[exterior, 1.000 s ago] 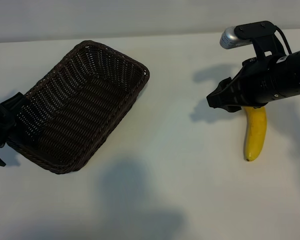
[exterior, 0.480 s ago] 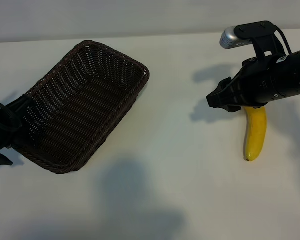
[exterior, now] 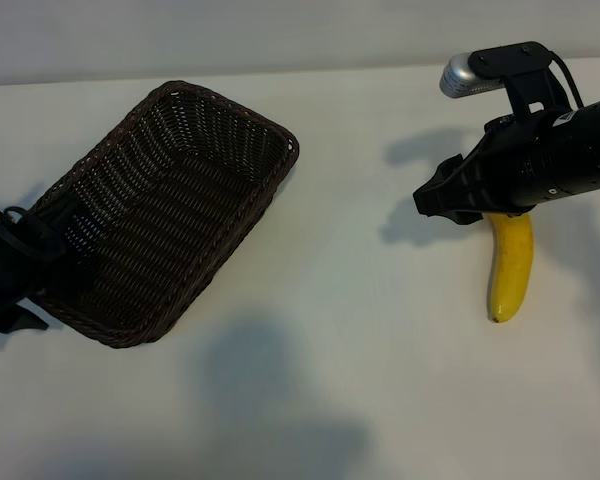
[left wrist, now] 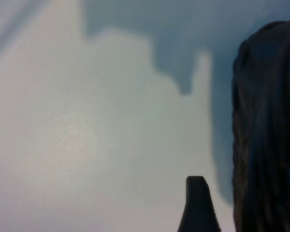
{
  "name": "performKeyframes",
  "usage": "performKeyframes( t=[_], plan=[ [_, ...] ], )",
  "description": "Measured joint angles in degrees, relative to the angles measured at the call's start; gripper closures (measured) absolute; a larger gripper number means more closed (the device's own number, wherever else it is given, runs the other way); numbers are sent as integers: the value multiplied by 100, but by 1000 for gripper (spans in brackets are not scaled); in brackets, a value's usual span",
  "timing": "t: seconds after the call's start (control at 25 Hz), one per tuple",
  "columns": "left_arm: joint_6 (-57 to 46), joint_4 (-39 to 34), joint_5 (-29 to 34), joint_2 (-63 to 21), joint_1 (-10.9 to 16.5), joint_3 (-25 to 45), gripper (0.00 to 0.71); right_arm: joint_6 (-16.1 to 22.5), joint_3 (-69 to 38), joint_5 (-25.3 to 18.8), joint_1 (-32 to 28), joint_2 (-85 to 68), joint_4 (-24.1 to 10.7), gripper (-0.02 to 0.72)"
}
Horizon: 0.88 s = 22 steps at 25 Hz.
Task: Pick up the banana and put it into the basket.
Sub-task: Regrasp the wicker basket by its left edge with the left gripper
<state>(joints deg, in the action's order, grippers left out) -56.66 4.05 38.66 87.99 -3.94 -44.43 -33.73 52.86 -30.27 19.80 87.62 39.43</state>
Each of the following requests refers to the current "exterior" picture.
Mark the yellow banana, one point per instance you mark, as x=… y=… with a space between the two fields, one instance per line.
x=512 y=260

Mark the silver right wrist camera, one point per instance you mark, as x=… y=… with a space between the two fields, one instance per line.
x=460 y=80

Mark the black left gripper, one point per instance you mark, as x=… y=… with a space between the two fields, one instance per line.
x=2 y=255

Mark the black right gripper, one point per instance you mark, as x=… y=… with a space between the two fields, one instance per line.
x=497 y=165

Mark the dark brown wicker basket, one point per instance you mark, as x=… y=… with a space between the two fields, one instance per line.
x=170 y=215

